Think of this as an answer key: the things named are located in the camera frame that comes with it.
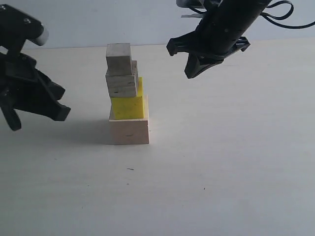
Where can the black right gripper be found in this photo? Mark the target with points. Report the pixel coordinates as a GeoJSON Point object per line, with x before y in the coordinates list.
{"type": "Point", "coordinates": [218, 35]}

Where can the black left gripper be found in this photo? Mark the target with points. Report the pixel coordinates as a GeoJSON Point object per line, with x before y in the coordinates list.
{"type": "Point", "coordinates": [33, 91]}

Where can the small wooden cube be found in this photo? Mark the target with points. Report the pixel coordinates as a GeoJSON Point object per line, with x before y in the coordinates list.
{"type": "Point", "coordinates": [118, 57]}

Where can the medium wooden cube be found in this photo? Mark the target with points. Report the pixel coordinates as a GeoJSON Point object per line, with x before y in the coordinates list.
{"type": "Point", "coordinates": [123, 85]}

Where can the yellow cube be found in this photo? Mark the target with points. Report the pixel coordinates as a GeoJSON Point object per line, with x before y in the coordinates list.
{"type": "Point", "coordinates": [129, 107]}

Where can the large wooden cube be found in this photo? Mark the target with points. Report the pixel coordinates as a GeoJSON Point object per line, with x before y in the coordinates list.
{"type": "Point", "coordinates": [130, 131]}

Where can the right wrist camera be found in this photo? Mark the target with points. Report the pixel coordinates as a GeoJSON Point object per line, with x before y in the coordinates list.
{"type": "Point", "coordinates": [199, 7]}

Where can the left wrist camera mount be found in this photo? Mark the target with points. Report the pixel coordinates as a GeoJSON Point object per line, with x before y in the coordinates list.
{"type": "Point", "coordinates": [16, 27]}

